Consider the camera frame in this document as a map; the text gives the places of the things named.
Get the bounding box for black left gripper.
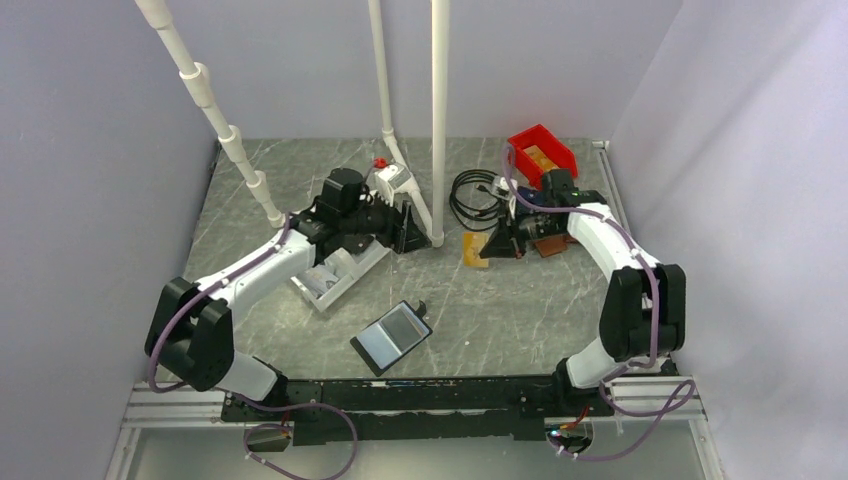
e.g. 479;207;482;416
341;186;431;254

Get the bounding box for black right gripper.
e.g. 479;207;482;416
480;201;564;260

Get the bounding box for gold card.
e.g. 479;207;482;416
524;145;557;172
537;155;559;172
462;232;489;269

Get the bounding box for black leather card holder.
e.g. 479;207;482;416
350;301;433;377

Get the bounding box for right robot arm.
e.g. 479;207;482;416
479;169;686;415

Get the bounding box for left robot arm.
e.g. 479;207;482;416
144;168;432;420

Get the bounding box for brown leather card holder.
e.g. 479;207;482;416
534;235;568;258

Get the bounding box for blue leather card holder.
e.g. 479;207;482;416
517;186;545;206

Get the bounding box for gold card in bin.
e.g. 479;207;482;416
537;155;559;172

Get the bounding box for cards in tray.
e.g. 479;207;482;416
297;265;340;298

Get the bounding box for white plastic divided tray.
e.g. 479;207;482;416
291;241;390;312

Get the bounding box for red plastic bin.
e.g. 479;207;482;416
508;124;579;189

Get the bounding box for black coiled cable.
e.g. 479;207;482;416
449;169;510;232

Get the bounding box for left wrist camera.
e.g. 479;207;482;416
373;157;413;206

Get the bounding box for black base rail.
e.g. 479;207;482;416
221;374;614;446

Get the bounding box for white PVC pipe frame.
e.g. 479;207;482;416
135;1;446;247

